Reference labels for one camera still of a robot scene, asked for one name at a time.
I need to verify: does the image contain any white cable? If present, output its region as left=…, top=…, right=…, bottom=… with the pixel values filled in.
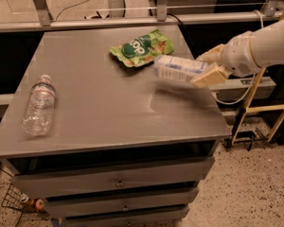
left=213, top=9, right=265, bottom=106

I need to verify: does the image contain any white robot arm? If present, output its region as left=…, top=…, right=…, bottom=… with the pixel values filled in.
left=191, top=19, right=284, bottom=88

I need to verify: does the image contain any clear plastic water bottle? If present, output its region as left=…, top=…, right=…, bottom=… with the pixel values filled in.
left=22, top=75, right=56, bottom=136

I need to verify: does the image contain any black cable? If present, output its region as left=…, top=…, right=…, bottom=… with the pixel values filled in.
left=167, top=13, right=197, bottom=49

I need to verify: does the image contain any wire basket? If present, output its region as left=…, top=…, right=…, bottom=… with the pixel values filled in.
left=1, top=184, right=29, bottom=211

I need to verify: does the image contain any green rice chip bag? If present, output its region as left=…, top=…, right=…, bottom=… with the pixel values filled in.
left=110, top=29, right=174, bottom=67

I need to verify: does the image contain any grey drawer cabinet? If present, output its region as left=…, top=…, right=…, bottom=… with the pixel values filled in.
left=0, top=27, right=229, bottom=227

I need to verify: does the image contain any yellow metal stand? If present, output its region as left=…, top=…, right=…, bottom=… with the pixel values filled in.
left=230, top=0, right=284, bottom=148

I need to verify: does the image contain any white labelled water bottle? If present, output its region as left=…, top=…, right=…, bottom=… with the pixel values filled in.
left=154, top=55, right=209, bottom=82

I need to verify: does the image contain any grey metal railing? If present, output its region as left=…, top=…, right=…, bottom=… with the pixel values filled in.
left=0, top=0, right=284, bottom=32

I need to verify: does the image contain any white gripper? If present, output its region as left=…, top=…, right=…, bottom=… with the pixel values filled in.
left=192, top=31, right=260, bottom=88

